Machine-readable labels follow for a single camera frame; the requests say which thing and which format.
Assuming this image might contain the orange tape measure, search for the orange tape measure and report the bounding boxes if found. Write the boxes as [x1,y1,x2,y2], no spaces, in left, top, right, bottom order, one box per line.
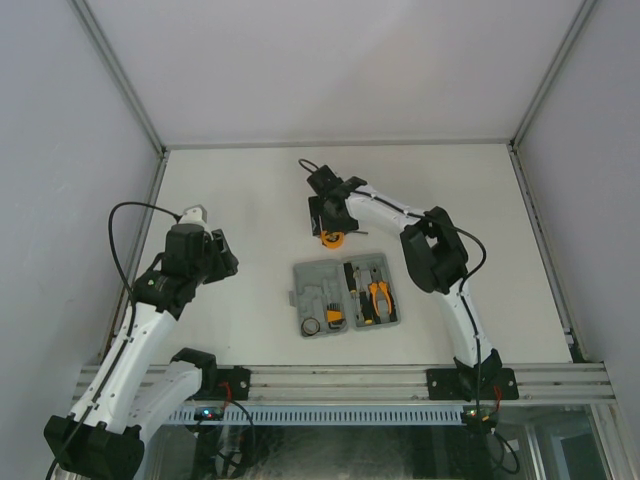
[320,230,368,250]

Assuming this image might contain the phillips screwdriver black yellow handle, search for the phillips screwdriver black yellow handle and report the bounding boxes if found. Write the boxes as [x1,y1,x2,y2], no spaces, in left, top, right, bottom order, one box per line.
[343,262,358,295]

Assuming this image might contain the orange black handled pliers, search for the orange black handled pliers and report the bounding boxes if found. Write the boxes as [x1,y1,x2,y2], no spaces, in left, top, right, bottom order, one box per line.
[368,264,397,324]

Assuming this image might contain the grey plastic tool case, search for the grey plastic tool case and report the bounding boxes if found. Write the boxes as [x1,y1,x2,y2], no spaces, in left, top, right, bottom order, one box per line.
[289,252,401,339]

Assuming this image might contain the flathead screwdriver black yellow handle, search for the flathead screwdriver black yellow handle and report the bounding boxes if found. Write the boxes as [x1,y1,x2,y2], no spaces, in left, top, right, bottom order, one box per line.
[355,268,374,325]

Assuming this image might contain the hex key set orange holder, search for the hex key set orange holder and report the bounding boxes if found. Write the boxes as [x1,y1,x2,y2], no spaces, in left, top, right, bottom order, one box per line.
[325,302,346,332]

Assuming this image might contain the black electrical tape roll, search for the black electrical tape roll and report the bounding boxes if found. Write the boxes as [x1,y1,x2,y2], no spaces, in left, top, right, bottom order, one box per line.
[301,317,321,337]

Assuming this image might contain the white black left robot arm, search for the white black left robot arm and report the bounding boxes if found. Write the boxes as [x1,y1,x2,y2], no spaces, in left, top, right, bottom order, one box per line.
[44,222,238,479]

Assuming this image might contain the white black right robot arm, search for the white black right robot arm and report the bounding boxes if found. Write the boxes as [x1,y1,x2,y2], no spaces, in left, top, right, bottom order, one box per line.
[298,159,502,399]

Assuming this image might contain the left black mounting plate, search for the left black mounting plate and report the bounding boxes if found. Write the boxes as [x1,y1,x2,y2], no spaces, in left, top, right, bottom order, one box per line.
[197,366,252,401]

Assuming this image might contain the black mounting plate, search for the black mounting plate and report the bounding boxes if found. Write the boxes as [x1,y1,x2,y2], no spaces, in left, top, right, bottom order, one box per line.
[426,367,520,401]
[197,366,252,401]

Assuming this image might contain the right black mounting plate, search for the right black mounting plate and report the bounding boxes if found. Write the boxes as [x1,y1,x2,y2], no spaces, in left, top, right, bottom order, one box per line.
[426,367,520,401]

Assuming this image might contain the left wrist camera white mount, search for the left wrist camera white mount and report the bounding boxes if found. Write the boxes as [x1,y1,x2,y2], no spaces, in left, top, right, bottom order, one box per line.
[179,204,207,228]

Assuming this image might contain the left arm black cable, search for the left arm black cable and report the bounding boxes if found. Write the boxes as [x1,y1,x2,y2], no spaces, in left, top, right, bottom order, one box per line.
[44,201,184,480]

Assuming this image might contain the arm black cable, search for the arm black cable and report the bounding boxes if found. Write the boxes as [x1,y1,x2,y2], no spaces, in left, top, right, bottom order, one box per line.
[298,158,487,401]
[44,201,184,480]

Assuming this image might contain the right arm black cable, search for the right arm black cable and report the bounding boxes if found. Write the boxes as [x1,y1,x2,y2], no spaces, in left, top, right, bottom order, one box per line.
[298,158,487,401]

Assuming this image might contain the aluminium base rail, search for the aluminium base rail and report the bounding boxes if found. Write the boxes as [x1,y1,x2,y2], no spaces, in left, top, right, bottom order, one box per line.
[74,363,614,401]

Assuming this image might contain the blue slotted cable duct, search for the blue slotted cable duct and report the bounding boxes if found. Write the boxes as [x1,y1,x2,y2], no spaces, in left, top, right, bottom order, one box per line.
[165,405,464,426]

